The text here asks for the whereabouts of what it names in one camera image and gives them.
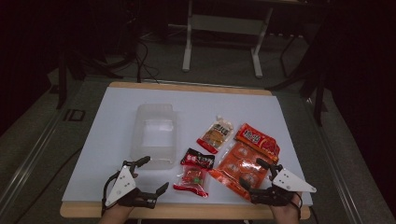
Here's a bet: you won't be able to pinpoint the white table sheet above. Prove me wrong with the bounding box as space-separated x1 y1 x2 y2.
61 86 314 207

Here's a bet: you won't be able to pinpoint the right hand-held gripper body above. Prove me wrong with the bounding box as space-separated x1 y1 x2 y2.
248 162 318 207

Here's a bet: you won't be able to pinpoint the thin black cable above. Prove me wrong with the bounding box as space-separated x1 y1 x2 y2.
100 170 121 217
290 191 304 220

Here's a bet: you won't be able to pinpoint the person's right hand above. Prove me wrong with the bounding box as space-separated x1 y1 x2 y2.
269 192 304 224

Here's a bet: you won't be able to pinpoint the clear plastic container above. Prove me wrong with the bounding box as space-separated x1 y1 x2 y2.
130 103 178 171

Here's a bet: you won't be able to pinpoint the beige and red pouch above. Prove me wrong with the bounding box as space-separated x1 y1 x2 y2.
195 115 234 155

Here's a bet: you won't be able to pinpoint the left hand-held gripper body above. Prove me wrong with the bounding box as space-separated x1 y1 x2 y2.
101 160 158 210

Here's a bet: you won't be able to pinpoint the person's left hand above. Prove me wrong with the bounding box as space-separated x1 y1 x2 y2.
98 203 135 224

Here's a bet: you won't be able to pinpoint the large orange snack packet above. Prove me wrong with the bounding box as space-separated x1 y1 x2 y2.
208 142 280 202

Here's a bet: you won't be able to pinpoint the white desk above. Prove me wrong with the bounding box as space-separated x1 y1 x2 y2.
181 0 276 79

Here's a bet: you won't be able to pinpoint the black floor bracket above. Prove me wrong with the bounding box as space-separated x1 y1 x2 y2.
63 108 86 122

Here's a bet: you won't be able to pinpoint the black and red snack packet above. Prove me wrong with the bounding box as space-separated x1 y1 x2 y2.
172 147 216 199

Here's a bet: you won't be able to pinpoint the black floor cables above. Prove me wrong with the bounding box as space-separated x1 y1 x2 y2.
102 36 162 84

